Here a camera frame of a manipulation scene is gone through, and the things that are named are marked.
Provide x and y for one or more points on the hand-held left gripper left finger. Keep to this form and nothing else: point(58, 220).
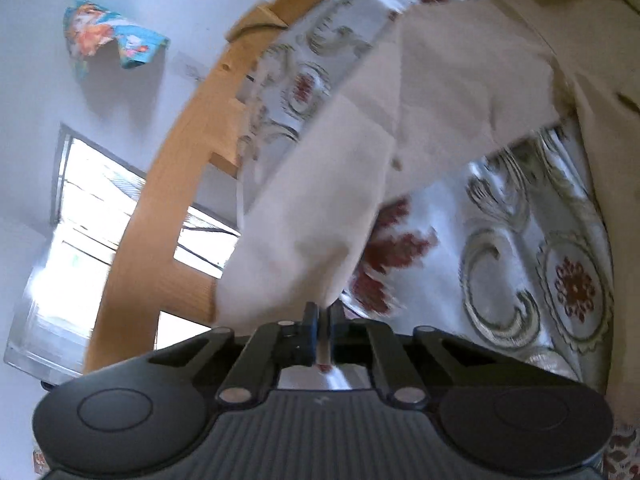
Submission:
point(312, 331)

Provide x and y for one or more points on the beige garment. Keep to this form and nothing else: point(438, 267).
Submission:
point(425, 85)

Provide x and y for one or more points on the patterned bed sheet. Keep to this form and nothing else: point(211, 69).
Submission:
point(500, 260)

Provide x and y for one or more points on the window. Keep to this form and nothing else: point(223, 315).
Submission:
point(90, 200)

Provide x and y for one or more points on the wooden bed frame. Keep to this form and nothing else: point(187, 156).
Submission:
point(150, 210)

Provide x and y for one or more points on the colourful wall poster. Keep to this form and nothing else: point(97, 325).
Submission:
point(107, 35)

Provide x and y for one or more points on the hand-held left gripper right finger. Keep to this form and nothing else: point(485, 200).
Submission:
point(328, 331)

